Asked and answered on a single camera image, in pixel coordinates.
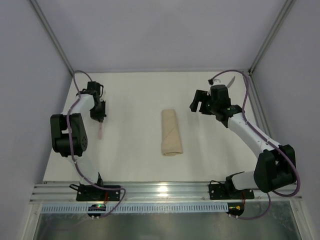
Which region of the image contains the fork with pink handle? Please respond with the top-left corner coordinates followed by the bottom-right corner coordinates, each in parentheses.
top-left (98, 122), bottom-right (103, 140)

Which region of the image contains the knife with pink handle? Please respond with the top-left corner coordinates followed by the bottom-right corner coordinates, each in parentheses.
top-left (226, 76), bottom-right (236, 88)

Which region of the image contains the beige cloth napkin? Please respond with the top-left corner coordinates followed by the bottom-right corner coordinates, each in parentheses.
top-left (161, 109), bottom-right (183, 156)

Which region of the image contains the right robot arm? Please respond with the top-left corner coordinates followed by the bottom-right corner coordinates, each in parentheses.
top-left (189, 84), bottom-right (299, 193)

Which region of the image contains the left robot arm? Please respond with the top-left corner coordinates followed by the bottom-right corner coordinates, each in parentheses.
top-left (50, 81), bottom-right (107, 190)

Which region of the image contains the left black controller board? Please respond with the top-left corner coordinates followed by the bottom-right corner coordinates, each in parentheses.
top-left (87, 203), bottom-right (106, 219)

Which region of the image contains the black controller board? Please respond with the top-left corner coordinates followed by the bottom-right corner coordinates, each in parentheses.
top-left (87, 203), bottom-right (106, 219)
top-left (226, 202), bottom-right (245, 217)

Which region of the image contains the right black controller board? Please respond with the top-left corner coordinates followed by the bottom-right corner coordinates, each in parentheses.
top-left (226, 202), bottom-right (245, 217)

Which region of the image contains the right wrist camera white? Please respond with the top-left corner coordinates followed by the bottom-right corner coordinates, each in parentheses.
top-left (208, 78), bottom-right (221, 86)

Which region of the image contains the right side aluminium rail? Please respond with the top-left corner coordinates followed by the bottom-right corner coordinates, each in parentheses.
top-left (243, 70), bottom-right (276, 140)

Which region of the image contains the aluminium rail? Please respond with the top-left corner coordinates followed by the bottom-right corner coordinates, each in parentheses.
top-left (243, 70), bottom-right (276, 140)
top-left (29, 181), bottom-right (303, 205)

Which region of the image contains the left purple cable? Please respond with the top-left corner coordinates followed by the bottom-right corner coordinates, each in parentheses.
top-left (65, 70), bottom-right (126, 218)

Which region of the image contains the purple cable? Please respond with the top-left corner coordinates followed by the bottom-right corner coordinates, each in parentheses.
top-left (65, 70), bottom-right (126, 218)
top-left (212, 69), bottom-right (301, 221)

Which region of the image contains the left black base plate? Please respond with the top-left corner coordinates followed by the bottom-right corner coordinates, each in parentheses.
top-left (69, 184), bottom-right (121, 202)

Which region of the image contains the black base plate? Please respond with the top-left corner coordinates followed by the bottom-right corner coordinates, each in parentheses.
top-left (208, 180), bottom-right (255, 200)
top-left (69, 184), bottom-right (121, 202)

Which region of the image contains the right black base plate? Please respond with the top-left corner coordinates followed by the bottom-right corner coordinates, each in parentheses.
top-left (208, 180), bottom-right (255, 200)

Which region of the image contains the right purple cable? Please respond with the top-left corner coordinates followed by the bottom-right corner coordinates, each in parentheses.
top-left (212, 69), bottom-right (301, 221)

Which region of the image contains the aluminium front rail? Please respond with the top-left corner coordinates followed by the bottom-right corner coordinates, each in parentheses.
top-left (29, 181), bottom-right (303, 205)

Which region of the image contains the slotted cable duct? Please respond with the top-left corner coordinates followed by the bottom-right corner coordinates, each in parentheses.
top-left (40, 202), bottom-right (228, 214)

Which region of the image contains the left aluminium frame post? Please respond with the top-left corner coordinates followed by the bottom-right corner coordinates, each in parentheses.
top-left (28, 0), bottom-right (74, 75)

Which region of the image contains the aluminium frame post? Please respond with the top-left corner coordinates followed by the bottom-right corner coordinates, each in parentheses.
top-left (248, 0), bottom-right (296, 75)
top-left (28, 0), bottom-right (74, 75)

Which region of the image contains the right aluminium frame post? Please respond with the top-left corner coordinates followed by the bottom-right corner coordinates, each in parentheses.
top-left (248, 0), bottom-right (296, 75)

